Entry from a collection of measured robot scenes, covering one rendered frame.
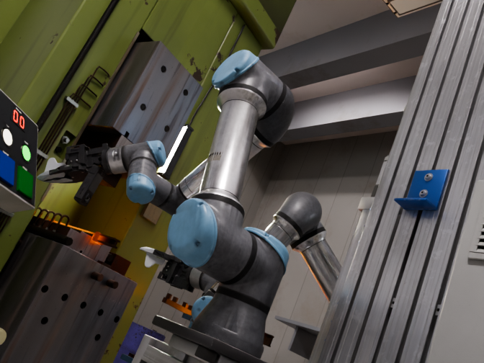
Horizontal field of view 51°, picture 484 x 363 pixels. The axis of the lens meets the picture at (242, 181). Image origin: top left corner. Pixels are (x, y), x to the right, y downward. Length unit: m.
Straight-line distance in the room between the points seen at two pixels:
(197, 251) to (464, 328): 0.45
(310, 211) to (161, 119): 0.87
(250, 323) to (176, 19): 1.60
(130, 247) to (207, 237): 1.32
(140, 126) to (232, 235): 1.10
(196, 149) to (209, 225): 1.50
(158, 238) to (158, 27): 0.91
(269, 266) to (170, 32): 1.47
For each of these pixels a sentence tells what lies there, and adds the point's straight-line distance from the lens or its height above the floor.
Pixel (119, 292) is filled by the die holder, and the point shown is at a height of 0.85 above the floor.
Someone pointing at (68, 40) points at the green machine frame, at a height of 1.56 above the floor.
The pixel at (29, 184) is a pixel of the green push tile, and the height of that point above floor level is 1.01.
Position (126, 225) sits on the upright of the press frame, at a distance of 2.22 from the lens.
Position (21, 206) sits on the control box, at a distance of 1.58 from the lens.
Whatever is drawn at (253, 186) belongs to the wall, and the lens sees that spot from 6.89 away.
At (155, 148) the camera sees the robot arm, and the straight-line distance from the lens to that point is 1.41.
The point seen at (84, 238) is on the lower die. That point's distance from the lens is 1.90.
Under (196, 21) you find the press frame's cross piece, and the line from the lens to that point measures 2.42.
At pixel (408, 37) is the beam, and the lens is 4.08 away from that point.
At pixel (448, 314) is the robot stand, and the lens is 0.88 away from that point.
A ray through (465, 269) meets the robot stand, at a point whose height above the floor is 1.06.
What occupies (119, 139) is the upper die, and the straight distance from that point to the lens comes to 1.93.
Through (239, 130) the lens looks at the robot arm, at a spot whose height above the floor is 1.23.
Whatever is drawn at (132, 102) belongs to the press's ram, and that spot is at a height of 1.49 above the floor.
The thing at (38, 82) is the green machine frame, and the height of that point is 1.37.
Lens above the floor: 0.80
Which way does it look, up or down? 18 degrees up
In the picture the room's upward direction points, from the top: 24 degrees clockwise
